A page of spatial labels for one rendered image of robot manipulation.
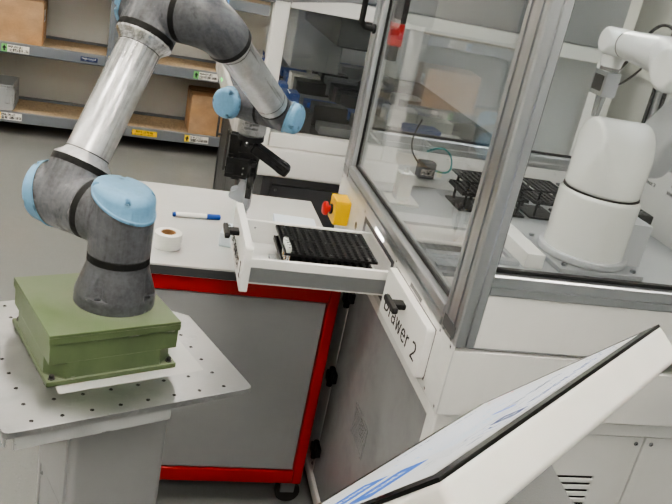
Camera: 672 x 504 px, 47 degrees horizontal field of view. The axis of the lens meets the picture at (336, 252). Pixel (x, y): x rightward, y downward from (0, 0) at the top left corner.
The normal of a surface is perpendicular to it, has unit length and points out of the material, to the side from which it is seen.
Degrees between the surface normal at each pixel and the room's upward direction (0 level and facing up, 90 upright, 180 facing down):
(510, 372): 90
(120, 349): 90
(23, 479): 0
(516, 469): 40
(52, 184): 56
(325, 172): 90
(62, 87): 90
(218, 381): 0
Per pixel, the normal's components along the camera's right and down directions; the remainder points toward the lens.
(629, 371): 0.62, -0.46
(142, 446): 0.55, 0.40
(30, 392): 0.19, -0.91
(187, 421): 0.19, 0.40
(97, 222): -0.44, 0.23
